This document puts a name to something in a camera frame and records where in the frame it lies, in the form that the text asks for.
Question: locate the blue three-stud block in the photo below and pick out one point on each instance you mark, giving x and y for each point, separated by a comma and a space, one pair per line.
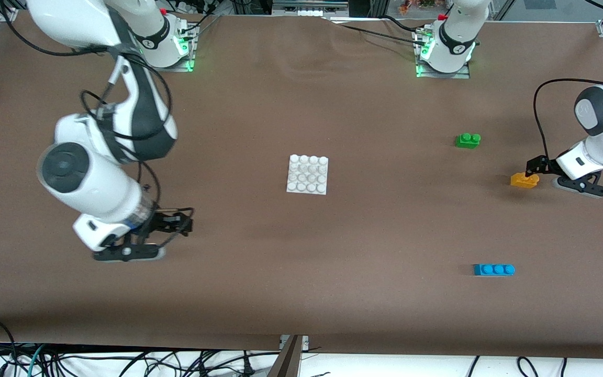
492, 270

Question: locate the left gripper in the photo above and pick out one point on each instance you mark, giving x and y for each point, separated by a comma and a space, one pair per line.
548, 166

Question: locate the white studded base plate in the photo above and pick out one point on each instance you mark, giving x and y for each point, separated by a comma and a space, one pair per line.
306, 175

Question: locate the green two-stud block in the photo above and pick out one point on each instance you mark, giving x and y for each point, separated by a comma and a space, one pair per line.
466, 142

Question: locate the metal table post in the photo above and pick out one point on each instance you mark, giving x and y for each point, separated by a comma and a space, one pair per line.
288, 361

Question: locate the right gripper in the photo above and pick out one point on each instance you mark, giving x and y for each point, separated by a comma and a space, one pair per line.
164, 223

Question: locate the brown table cover sheet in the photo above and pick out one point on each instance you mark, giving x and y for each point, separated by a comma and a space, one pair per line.
280, 262

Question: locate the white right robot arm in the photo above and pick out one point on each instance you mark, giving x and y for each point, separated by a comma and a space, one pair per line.
92, 178

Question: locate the white power strip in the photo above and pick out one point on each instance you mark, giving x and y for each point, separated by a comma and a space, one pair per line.
309, 12

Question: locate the yellow two-stud block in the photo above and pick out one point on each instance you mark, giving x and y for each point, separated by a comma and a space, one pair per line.
518, 181

